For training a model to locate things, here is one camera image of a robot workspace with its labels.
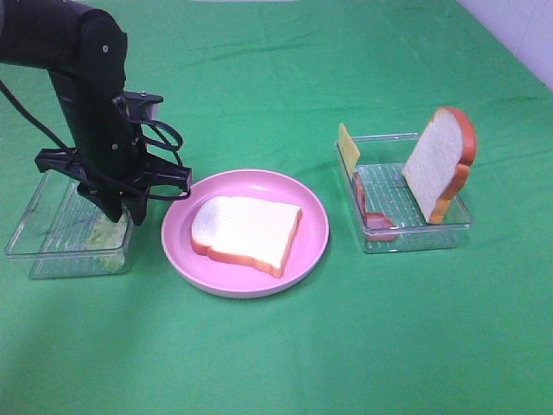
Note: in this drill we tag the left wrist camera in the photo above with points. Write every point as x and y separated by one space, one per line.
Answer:
142 105

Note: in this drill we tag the clear plastic container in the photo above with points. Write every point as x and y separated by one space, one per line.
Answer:
49 239
380 165

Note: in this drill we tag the clear left plastic container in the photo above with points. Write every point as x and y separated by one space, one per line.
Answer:
49 239

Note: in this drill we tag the toast bread slice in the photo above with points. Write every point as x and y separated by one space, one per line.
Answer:
438 167
248 231

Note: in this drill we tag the bacon strip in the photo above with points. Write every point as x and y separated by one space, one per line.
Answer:
372 220

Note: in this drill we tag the clear right plastic container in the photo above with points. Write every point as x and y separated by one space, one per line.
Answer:
380 165

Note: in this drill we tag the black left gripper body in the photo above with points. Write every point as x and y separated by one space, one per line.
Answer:
152 171

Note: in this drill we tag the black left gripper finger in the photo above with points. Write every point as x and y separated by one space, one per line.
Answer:
108 202
136 206

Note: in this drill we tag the green lettuce leaf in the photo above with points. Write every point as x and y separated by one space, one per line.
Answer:
106 235

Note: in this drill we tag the yellow cheese slice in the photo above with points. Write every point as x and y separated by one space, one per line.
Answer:
348 149

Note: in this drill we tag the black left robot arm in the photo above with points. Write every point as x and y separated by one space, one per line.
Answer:
84 50

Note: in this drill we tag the pink round plate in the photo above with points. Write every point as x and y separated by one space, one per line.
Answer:
238 281

